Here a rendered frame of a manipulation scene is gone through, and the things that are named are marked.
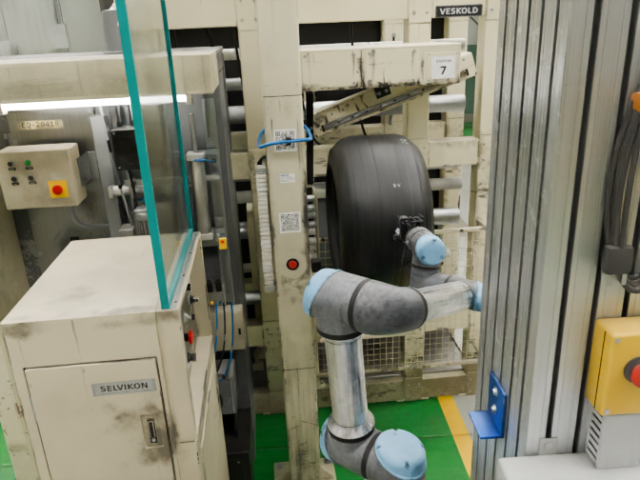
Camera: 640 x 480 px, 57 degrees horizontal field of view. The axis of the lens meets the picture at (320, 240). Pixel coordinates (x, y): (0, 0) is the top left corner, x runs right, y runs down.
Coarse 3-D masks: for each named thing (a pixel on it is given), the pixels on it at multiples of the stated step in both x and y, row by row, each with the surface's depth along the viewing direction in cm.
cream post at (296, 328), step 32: (256, 0) 180; (288, 0) 181; (288, 32) 184; (288, 64) 187; (288, 96) 190; (288, 128) 194; (288, 160) 198; (288, 192) 202; (288, 256) 210; (288, 288) 214; (288, 320) 218; (288, 352) 223; (288, 384) 228; (288, 416) 233
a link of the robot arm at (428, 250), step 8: (416, 232) 160; (424, 232) 158; (416, 240) 156; (424, 240) 152; (432, 240) 152; (440, 240) 152; (416, 248) 154; (424, 248) 151; (432, 248) 152; (440, 248) 152; (416, 256) 156; (424, 256) 152; (432, 256) 152; (440, 256) 152; (416, 264) 156; (424, 264) 155; (432, 264) 153
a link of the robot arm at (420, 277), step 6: (414, 270) 157; (420, 270) 155; (426, 270) 155; (432, 270) 155; (438, 270) 157; (414, 276) 157; (420, 276) 156; (426, 276) 155; (432, 276) 155; (438, 276) 154; (444, 276) 154; (414, 282) 157; (420, 282) 156; (426, 282) 155; (432, 282) 154; (438, 282) 153; (420, 288) 156
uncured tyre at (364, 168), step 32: (352, 160) 193; (384, 160) 193; (416, 160) 194; (352, 192) 188; (384, 192) 188; (416, 192) 188; (352, 224) 188; (384, 224) 187; (352, 256) 191; (384, 256) 190
